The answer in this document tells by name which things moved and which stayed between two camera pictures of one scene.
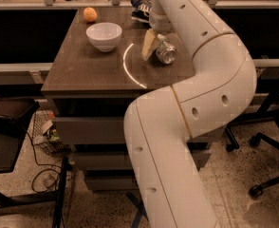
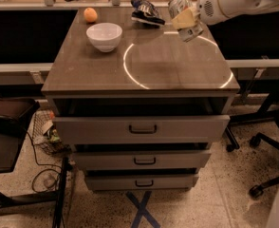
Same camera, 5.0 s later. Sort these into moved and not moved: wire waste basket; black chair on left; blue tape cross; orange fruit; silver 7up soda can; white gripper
Moved: silver 7up soda can; white gripper
Not moved: wire waste basket; blue tape cross; orange fruit; black chair on left
